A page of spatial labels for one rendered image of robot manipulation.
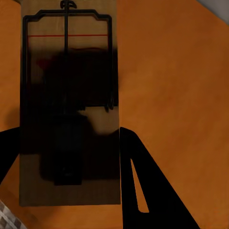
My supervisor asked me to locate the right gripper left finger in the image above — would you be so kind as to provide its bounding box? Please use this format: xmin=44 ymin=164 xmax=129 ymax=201
xmin=0 ymin=127 xmax=21 ymax=184

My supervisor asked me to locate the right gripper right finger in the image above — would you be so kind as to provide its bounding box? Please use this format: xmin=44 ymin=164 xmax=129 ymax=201
xmin=120 ymin=127 xmax=200 ymax=229

